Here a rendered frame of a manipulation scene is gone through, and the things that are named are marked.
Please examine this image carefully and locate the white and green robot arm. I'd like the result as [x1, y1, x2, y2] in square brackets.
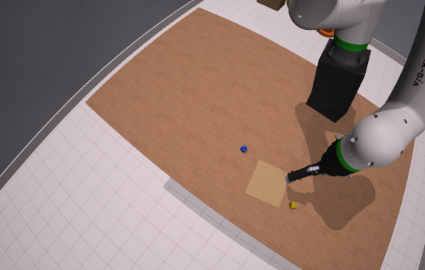
[289, 0, 425, 178]

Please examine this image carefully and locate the tan flat mat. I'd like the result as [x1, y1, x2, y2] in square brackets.
[244, 160, 288, 208]

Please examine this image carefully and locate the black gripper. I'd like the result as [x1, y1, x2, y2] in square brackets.
[286, 152, 337, 184]

